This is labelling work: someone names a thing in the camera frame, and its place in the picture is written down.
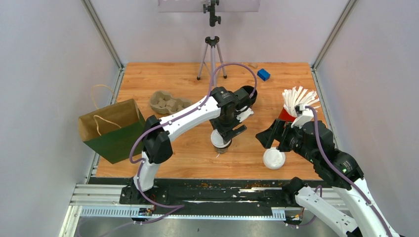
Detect small tan block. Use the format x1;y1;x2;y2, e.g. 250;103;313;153
248;63;258;69

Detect red straw holder cup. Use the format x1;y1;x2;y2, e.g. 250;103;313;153
278;107;296;122

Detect brown coffee cup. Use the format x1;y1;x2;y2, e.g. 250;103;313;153
213;144;231;154

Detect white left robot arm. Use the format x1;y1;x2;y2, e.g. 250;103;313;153
129;86;257;204

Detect white plastic lid stack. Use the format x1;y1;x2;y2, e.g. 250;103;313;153
262;147;286;170

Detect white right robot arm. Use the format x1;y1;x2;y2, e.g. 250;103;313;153
255;119;399;237

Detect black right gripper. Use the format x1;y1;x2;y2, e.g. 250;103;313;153
254;118;317;163

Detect black paper cup stack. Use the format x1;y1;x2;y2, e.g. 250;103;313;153
242;85;257;108

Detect grey camera tripod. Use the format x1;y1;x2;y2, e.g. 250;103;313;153
197;0;224;87

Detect blue small block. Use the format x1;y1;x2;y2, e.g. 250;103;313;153
257;69;271;81

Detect green paper bag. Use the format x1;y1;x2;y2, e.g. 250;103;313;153
78;99;145;164

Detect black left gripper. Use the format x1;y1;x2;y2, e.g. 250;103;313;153
210;113;248;146

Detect grey pulp cup carrier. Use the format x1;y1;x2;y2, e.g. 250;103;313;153
149;90;192;115

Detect white single cup lid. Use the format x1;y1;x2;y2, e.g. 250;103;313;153
210;129;231;149

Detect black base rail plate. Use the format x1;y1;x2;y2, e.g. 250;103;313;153
70;177;328;220

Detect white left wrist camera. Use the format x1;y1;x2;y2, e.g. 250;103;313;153
236;108;254;122

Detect white wrapped straws bundle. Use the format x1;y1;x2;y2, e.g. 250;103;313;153
282;86;320;117

